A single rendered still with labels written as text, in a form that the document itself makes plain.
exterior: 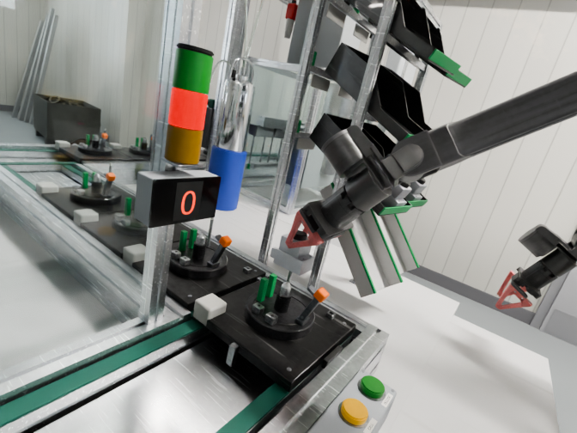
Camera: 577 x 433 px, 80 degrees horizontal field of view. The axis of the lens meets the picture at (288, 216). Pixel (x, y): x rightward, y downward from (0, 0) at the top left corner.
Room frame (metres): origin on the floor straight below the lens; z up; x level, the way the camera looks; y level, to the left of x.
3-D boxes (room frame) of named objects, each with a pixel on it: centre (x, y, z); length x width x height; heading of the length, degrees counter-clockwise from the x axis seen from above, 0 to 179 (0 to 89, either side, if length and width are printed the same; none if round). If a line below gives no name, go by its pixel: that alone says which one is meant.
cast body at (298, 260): (0.61, -0.02, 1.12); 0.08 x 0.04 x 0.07; 58
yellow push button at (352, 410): (0.41, -0.16, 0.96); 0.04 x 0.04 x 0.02
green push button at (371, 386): (0.47, -0.20, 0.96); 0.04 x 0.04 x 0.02
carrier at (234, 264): (0.74, 0.19, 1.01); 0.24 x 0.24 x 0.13; 57
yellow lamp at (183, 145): (0.50, 0.17, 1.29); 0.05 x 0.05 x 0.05
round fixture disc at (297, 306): (0.60, -0.03, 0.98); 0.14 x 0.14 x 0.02
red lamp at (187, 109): (0.50, 0.17, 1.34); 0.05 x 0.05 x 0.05
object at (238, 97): (1.54, 0.32, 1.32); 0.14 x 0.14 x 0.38
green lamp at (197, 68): (0.50, 0.17, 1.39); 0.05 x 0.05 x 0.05
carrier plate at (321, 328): (0.60, -0.03, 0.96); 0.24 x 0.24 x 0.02; 57
